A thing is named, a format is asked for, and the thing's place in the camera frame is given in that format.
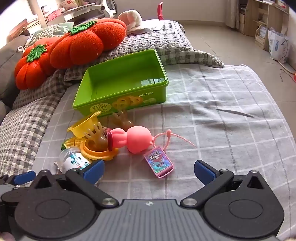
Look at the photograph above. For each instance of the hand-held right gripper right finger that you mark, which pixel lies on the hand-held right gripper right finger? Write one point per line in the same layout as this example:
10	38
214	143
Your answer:
204	172

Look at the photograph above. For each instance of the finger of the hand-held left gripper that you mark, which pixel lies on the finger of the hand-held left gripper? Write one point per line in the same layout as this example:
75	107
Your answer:
23	178

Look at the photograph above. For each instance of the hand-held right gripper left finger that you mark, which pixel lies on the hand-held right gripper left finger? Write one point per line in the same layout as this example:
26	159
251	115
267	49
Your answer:
93	171

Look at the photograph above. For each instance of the orange toy pot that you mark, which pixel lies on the orange toy pot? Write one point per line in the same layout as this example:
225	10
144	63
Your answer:
92	153

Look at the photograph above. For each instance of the clear cotton swab jar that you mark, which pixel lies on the clear cotton swab jar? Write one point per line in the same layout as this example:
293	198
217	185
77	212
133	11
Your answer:
71	160

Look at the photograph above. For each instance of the light rubber hand toy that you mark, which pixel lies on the light rubber hand toy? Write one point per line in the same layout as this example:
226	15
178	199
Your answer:
99	141

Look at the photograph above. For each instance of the toy corn cob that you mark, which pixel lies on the toy corn cob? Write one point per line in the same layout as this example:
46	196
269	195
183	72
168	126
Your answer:
72	142

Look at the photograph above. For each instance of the yellow toy pot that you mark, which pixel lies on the yellow toy pot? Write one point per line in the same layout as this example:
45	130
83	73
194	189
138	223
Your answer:
79	128

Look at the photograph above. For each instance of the pink pig toy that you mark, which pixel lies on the pink pig toy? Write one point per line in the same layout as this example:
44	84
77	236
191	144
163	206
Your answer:
136	139

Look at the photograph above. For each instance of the green plastic box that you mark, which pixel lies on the green plastic box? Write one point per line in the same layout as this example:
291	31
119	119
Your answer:
120	76

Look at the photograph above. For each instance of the grey grid bedsheet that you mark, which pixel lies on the grey grid bedsheet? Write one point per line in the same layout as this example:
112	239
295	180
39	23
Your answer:
231	139

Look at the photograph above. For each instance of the small orange tomato cushion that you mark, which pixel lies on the small orange tomato cushion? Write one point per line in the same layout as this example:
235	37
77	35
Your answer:
30	69

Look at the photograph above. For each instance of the grey sofa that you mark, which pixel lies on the grey sofa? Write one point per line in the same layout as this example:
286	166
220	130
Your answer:
9	69

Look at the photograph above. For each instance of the large orange tomato cushion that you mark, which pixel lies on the large orange tomato cushion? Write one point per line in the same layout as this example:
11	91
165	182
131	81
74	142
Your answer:
87	44

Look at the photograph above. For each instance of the grey checked quilt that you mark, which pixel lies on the grey checked quilt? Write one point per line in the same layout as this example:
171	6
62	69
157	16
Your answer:
161	44

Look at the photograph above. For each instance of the white paper bag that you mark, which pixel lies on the white paper bag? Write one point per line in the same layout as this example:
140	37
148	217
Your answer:
277	45

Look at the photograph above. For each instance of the leaf pattern pillow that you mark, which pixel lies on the leaf pattern pillow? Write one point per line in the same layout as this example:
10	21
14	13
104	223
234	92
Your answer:
53	30

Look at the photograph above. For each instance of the stack of books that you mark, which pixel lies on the stack of books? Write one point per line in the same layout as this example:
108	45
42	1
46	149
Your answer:
23	29

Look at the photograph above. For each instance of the white paper sheets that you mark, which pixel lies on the white paper sheets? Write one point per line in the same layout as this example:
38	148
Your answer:
150	25

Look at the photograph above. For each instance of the pink and white plush toy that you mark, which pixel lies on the pink and white plush toy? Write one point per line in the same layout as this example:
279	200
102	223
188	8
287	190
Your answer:
130	18

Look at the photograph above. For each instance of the beige curtain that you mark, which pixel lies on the beige curtain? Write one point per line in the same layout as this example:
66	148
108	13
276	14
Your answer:
232	14

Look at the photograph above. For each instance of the wooden bookshelf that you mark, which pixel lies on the wooden bookshelf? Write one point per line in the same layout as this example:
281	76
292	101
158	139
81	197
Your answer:
256	16

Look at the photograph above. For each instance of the red plastic object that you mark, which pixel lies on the red plastic object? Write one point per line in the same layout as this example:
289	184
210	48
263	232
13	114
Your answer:
160	10

